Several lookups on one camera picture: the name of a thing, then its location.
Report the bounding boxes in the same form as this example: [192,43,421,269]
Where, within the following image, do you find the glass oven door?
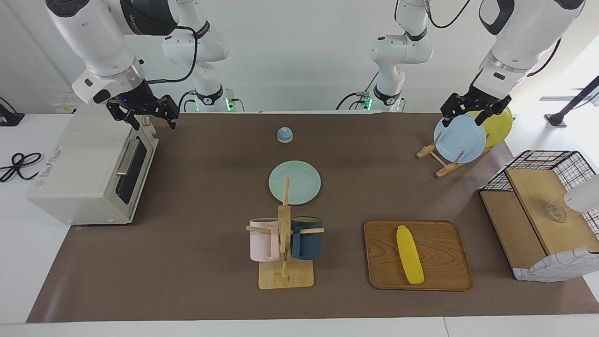
[106,130,159,207]

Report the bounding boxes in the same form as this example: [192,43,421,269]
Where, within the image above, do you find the yellow corn cob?
[396,225,425,285]

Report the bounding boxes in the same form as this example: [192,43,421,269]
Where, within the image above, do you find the pale green plate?
[269,161,321,205]

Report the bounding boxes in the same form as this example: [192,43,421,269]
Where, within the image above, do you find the white toaster oven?
[27,105,160,225]

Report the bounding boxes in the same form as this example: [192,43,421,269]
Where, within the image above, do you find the yellow plate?
[468,107,514,147]

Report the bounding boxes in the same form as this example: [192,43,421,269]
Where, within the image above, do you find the light blue plate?
[433,114,487,164]

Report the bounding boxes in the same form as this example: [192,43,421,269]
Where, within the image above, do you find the wooden plate rack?
[416,143,492,178]

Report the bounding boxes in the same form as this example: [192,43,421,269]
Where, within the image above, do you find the black stand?
[544,75,599,128]

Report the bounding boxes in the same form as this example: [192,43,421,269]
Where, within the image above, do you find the brown table mat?
[27,112,599,323]

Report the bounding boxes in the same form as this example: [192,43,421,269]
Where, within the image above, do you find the small clear glass dish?
[544,202,568,223]

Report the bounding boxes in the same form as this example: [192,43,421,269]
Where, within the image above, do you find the black desk clamp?
[0,97,25,127]

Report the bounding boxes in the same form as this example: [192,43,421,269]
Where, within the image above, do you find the white rounded device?
[563,174,599,214]

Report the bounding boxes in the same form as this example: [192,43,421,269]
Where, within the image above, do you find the wooden serving tray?
[364,220,475,292]

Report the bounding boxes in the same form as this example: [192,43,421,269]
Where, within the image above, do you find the pink mug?
[248,218,280,262]

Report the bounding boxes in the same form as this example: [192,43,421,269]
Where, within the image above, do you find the white checked cloth liner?
[512,247,599,283]

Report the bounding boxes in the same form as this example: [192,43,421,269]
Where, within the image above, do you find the dark teal mug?
[290,216,323,261]

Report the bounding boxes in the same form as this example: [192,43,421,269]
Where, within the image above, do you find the wooden mug rack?
[246,177,325,290]

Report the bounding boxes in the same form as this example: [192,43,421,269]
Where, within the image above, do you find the black right base cable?
[178,90,199,113]

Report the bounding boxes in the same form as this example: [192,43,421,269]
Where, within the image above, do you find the black base cable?
[178,90,199,113]
[336,70,380,111]

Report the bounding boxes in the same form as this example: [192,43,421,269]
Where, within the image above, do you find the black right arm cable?
[147,26,199,84]

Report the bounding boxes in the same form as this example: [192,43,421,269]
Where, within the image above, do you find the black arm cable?
[147,26,199,84]
[424,0,562,78]

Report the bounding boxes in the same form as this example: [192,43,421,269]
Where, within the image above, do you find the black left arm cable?
[424,0,562,78]

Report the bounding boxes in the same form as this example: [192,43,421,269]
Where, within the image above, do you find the wire basket shelf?
[481,168,599,270]

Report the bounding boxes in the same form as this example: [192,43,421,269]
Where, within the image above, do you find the black left base cable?
[336,70,380,111]

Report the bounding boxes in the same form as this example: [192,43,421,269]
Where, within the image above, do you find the black wire basket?
[480,150,599,234]

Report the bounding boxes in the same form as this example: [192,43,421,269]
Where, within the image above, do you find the coiled black cable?
[0,152,44,183]

